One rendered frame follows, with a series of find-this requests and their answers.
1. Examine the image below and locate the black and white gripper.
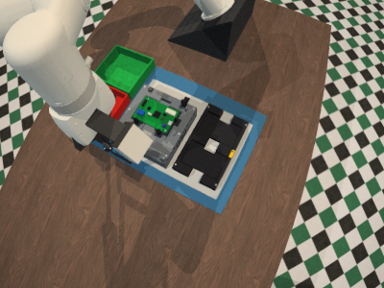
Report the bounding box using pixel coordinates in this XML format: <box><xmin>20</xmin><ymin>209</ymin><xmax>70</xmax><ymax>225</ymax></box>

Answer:
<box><xmin>49</xmin><ymin>70</ymin><xmax>116</xmax><ymax>152</ymax></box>

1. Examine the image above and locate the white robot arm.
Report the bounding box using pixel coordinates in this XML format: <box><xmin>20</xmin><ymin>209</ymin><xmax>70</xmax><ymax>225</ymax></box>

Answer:
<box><xmin>0</xmin><ymin>0</ymin><xmax>234</xmax><ymax>164</ymax></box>

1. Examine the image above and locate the green bin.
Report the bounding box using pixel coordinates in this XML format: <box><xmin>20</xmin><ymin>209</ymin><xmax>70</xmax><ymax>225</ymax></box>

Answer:
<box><xmin>95</xmin><ymin>45</ymin><xmax>156</xmax><ymax>100</ymax></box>

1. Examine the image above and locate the red bin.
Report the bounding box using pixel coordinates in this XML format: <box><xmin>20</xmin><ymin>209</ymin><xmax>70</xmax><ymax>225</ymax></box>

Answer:
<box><xmin>108</xmin><ymin>85</ymin><xmax>131</xmax><ymax>120</ymax></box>

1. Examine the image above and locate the green circuit board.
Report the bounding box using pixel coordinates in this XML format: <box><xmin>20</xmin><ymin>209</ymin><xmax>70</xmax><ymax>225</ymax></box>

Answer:
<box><xmin>132</xmin><ymin>96</ymin><xmax>180</xmax><ymax>133</ymax></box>

